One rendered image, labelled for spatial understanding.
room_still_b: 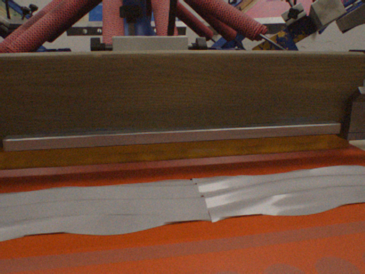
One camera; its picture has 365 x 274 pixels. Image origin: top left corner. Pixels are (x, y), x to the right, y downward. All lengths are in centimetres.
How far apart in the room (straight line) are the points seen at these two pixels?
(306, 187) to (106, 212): 15
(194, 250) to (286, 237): 6
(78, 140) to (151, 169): 7
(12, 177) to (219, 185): 18
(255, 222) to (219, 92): 12
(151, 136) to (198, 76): 6
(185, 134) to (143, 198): 7
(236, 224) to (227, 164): 11
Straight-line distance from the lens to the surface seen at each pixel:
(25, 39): 91
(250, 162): 33
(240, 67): 30
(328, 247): 21
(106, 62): 28
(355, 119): 35
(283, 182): 27
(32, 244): 22
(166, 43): 57
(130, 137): 28
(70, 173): 31
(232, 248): 20
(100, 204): 24
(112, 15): 82
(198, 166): 31
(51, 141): 28
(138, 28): 108
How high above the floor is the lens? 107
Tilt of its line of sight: 16 degrees down
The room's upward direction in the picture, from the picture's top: straight up
